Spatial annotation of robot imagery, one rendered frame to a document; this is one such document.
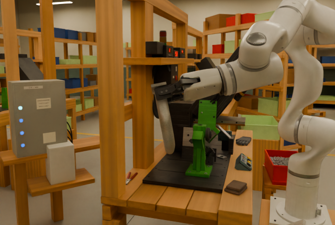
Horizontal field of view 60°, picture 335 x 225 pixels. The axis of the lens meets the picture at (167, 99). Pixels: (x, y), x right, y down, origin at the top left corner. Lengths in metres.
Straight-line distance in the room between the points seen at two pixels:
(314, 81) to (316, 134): 0.20
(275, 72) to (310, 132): 0.49
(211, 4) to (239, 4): 1.00
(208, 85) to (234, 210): 0.73
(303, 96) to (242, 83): 0.48
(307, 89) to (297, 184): 0.38
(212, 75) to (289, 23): 0.31
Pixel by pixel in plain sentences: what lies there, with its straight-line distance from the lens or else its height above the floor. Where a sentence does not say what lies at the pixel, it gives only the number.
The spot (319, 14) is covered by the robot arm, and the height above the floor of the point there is 1.68.
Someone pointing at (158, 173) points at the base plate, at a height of 0.90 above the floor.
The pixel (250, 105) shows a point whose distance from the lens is 4.96.
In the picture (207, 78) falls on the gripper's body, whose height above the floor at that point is 1.48.
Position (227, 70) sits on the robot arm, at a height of 1.50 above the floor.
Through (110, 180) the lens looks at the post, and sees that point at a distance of 1.44.
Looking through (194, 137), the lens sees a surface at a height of 1.12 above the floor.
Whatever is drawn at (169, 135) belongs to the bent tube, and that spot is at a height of 1.33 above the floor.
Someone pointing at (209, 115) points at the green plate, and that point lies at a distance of 1.86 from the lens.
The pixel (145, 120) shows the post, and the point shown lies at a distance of 1.70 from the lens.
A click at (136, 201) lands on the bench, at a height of 0.88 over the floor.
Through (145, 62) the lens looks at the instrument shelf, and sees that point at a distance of 1.57.
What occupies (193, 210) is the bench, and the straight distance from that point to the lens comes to 1.36.
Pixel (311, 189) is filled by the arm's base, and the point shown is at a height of 1.02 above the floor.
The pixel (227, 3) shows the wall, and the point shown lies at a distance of 10.99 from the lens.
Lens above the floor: 1.53
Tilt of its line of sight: 8 degrees down
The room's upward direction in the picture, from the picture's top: straight up
